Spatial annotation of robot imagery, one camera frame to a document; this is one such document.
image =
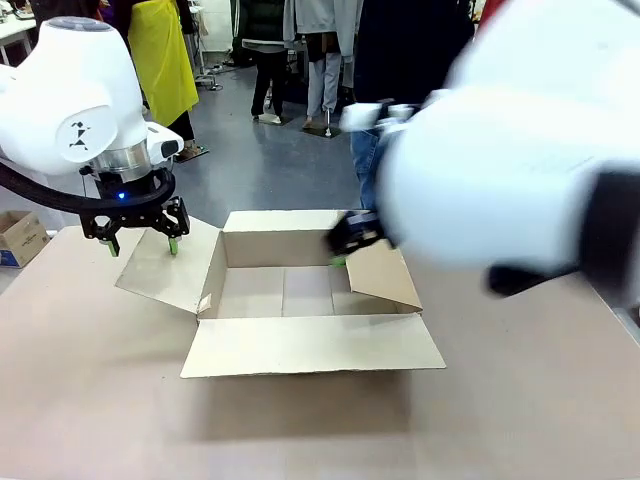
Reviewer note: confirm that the large brown cardboard box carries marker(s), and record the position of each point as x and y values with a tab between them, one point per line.
310	340

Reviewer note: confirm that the person in grey hoodie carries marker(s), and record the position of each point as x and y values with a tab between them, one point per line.
322	60

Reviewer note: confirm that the white background desk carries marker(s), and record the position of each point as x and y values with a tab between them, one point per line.
15	32

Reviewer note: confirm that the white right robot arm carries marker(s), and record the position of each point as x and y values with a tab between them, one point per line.
500	175

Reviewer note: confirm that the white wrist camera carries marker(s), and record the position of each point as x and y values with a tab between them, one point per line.
360	117
165	145

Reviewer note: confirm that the person in dark shirt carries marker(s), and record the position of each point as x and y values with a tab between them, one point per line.
400	60

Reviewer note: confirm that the small printed cardboard box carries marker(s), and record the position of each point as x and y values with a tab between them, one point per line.
20	237

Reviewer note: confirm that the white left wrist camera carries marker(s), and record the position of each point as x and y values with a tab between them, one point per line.
165	145

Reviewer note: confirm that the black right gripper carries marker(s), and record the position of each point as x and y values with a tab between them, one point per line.
357	230

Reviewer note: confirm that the person in yellow apron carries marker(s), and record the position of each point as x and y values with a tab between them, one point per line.
165	65

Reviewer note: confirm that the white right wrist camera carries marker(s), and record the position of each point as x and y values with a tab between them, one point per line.
360	117

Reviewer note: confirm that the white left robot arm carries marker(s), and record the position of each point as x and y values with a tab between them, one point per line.
60	90

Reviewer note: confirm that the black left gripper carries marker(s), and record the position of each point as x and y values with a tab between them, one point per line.
125	212

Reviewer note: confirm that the person in black trousers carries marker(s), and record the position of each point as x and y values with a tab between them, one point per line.
267	55

